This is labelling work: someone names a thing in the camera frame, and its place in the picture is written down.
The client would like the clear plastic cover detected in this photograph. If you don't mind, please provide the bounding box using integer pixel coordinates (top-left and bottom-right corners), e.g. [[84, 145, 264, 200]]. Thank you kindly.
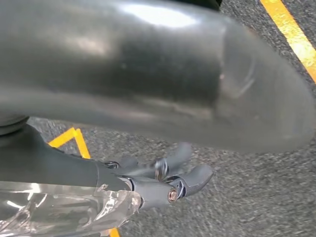
[[0, 181, 144, 237]]

